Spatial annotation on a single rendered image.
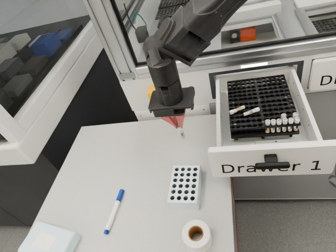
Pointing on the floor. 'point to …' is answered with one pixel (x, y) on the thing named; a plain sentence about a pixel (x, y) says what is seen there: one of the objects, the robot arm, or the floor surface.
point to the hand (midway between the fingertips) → (179, 124)
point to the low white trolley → (139, 188)
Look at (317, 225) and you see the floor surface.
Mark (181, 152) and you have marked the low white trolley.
